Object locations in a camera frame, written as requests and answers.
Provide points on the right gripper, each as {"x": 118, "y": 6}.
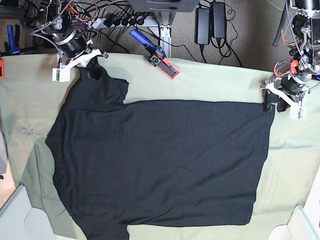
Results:
{"x": 94, "y": 70}

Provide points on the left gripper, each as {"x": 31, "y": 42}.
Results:
{"x": 274, "y": 94}

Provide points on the black T-shirt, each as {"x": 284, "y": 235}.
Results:
{"x": 169, "y": 163}

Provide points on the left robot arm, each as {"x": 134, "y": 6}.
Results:
{"x": 299, "y": 30}

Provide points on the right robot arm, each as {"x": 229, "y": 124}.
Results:
{"x": 61, "y": 25}

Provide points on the blue orange bar clamp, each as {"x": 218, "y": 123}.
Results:
{"x": 157, "y": 56}

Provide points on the light green table cloth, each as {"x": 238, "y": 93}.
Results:
{"x": 30, "y": 101}

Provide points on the blue clamp at left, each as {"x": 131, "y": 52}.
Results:
{"x": 12, "y": 45}

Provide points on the orange clamp jaw left edge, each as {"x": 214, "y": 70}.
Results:
{"x": 1, "y": 68}

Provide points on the black power brick pair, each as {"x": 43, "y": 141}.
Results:
{"x": 210, "y": 22}

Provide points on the white bin right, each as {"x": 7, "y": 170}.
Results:
{"x": 304, "y": 224}

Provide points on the white bin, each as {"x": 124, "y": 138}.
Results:
{"x": 304, "y": 224}
{"x": 20, "y": 221}

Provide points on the white bin left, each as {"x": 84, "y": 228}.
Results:
{"x": 20, "y": 221}

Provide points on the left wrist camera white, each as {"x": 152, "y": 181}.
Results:
{"x": 296, "y": 112}

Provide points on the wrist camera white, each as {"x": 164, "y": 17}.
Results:
{"x": 61, "y": 75}
{"x": 296, "y": 112}

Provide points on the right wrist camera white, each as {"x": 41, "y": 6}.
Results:
{"x": 61, "y": 75}

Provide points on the aluminium frame post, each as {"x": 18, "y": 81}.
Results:
{"x": 165, "y": 22}

